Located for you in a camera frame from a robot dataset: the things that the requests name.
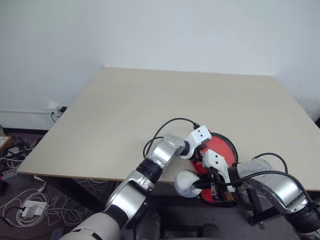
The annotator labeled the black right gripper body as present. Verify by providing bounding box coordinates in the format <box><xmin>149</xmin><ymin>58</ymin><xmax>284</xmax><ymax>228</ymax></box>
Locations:
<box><xmin>208</xmin><ymin>166</ymin><xmax>226</xmax><ymax>192</ymax></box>

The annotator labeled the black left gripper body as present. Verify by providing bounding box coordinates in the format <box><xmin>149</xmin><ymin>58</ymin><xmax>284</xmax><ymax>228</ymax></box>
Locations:
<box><xmin>192</xmin><ymin>142</ymin><xmax>209</xmax><ymax>161</ymax></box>

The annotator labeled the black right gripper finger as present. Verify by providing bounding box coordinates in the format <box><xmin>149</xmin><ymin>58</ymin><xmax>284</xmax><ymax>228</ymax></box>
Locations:
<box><xmin>193</xmin><ymin>182</ymin><xmax>214</xmax><ymax>191</ymax></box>
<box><xmin>196</xmin><ymin>175</ymin><xmax>214</xmax><ymax>186</ymax></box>

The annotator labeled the black zippered pouch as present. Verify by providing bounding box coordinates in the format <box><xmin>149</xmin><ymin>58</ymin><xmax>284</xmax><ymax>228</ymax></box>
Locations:
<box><xmin>174</xmin><ymin>131</ymin><xmax>239</xmax><ymax>209</ymax></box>

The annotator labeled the white power adapter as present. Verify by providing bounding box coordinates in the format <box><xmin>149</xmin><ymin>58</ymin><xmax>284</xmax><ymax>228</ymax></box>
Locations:
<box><xmin>20</xmin><ymin>199</ymin><xmax>49</xmax><ymax>218</ymax></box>

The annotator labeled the cardboard box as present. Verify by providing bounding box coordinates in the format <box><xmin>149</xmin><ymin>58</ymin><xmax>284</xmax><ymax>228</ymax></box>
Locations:
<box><xmin>0</xmin><ymin>135</ymin><xmax>12</xmax><ymax>151</ymax></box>

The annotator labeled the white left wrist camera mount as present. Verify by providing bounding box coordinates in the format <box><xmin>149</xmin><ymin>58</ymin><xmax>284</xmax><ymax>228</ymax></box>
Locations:
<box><xmin>179</xmin><ymin>125</ymin><xmax>213</xmax><ymax>161</ymax></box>

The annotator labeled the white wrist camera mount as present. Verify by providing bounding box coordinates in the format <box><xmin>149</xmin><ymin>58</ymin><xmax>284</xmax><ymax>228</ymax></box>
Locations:
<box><xmin>179</xmin><ymin>125</ymin><xmax>213</xmax><ymax>161</ymax></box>
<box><xmin>202</xmin><ymin>149</ymin><xmax>236</xmax><ymax>194</ymax></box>

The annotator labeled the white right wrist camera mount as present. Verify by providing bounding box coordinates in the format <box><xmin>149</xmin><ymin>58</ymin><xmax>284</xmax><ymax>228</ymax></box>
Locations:
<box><xmin>202</xmin><ymin>149</ymin><xmax>236</xmax><ymax>194</ymax></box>

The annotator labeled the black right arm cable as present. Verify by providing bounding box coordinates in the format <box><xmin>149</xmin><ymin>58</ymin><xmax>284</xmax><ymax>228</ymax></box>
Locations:
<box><xmin>219</xmin><ymin>152</ymin><xmax>320</xmax><ymax>211</ymax></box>

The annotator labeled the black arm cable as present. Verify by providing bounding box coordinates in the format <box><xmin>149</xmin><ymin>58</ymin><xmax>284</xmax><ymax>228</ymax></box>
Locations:
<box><xmin>219</xmin><ymin>152</ymin><xmax>320</xmax><ymax>211</ymax></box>
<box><xmin>143</xmin><ymin>117</ymin><xmax>202</xmax><ymax>159</ymax></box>

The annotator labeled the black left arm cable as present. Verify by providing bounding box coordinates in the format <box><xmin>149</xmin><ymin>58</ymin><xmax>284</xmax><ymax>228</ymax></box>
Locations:
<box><xmin>143</xmin><ymin>117</ymin><xmax>202</xmax><ymax>159</ymax></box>

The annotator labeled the white cable tangle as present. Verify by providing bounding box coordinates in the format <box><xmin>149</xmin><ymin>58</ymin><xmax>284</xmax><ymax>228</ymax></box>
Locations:
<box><xmin>0</xmin><ymin>183</ymin><xmax>86</xmax><ymax>229</ymax></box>

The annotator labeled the white wall socket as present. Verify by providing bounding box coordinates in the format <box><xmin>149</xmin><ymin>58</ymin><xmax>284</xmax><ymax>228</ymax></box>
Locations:
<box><xmin>45</xmin><ymin>101</ymin><xmax>63</xmax><ymax>118</ymax></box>

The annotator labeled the white wall cable duct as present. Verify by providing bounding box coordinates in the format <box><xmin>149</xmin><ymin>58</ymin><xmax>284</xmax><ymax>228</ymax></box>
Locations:
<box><xmin>0</xmin><ymin>108</ymin><xmax>51</xmax><ymax>116</ymax></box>

